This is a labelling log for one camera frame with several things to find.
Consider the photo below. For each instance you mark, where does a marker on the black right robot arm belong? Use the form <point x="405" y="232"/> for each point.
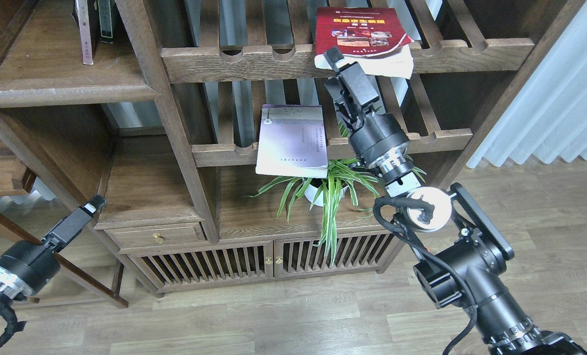
<point x="461" y="254"/>

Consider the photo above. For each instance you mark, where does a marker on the maroon book with white characters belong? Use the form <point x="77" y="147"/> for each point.
<point x="86" y="16"/>

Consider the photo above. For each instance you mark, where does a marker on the green upright book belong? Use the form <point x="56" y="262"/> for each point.
<point x="108" y="14"/>

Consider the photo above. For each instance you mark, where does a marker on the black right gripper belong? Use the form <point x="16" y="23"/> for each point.
<point x="378" y="140"/>

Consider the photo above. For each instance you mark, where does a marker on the white and purple book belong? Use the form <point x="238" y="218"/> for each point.
<point x="292" y="142"/>

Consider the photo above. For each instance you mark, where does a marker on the brass drawer knob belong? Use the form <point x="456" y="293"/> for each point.
<point x="158" y="238"/>

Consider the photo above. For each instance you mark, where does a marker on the white curtain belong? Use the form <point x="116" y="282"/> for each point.
<point x="548" y="119"/>

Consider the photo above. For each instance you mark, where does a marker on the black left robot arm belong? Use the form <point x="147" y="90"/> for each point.
<point x="9" y="323"/>

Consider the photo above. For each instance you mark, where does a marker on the dark wooden bookshelf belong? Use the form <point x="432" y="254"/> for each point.
<point x="153" y="124"/>

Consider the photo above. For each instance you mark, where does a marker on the green spider plant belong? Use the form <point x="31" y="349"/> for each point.
<point x="337" y="174"/>

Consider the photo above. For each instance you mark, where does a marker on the white plant pot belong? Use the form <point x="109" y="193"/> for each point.
<point x="315" y="191"/>

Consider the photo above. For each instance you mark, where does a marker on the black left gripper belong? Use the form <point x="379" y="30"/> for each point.
<point x="26" y="268"/>

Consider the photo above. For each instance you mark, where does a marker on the red paperback book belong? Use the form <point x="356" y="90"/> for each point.
<point x="371" y="36"/>

